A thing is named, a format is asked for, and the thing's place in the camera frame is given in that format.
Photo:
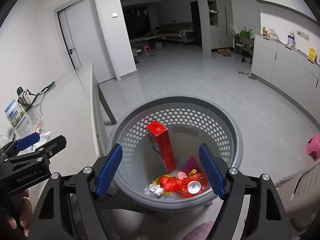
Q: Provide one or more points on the white round jar lid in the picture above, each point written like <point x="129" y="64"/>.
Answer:
<point x="194" y="187"/>

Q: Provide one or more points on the white bottle on counter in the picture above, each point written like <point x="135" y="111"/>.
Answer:
<point x="291" y="40"/>

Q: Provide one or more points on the grey perforated laundry basket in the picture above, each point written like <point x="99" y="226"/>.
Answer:
<point x="190" y="121"/>

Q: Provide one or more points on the white sideboard cabinet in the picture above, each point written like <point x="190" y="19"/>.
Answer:
<point x="288" y="71"/>

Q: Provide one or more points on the red plastic bag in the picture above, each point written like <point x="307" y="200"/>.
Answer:
<point x="198" y="177"/>

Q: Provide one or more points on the pink plastic mesh piece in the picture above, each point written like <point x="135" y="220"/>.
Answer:
<point x="190" y="164"/>

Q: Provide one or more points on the green handbag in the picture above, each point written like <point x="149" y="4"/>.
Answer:
<point x="246" y="33"/>

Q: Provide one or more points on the pink plastic stool near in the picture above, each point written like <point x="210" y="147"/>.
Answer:
<point x="313" y="147"/>

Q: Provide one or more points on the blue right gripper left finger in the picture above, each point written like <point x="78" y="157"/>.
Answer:
<point x="105" y="169"/>

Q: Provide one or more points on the operator left hand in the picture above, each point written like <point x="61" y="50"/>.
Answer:
<point x="16" y="215"/>

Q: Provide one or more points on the cardboard box on floor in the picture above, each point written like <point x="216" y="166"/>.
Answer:
<point x="224" y="52"/>

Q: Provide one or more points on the yellow box on counter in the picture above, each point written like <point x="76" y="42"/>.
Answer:
<point x="312" y="54"/>

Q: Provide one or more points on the dark sofa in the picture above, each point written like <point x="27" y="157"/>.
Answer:
<point x="181" y="32"/>

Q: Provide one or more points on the milk powder can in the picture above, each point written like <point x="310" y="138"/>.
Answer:
<point x="14" y="113"/>

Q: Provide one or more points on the shoe rack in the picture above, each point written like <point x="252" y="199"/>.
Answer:
<point x="243" y="46"/>

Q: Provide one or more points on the red white toothpaste box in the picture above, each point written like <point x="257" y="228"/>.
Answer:
<point x="159" y="136"/>

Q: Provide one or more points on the white paper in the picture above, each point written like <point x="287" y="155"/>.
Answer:
<point x="154" y="190"/>

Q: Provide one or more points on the pink stool far room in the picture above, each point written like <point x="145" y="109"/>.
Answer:
<point x="146" y="49"/>

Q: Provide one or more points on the green capped water bottle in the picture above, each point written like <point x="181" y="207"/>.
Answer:
<point x="24" y="99"/>

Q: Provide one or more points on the pink rubber pig toy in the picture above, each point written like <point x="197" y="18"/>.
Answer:
<point x="181" y="175"/>

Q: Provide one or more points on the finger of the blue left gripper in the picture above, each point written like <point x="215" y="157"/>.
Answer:
<point x="27" y="141"/>

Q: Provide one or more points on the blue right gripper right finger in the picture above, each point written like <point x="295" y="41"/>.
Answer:
<point x="211" y="168"/>

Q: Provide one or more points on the white door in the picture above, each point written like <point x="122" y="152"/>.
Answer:
<point x="84" y="39"/>

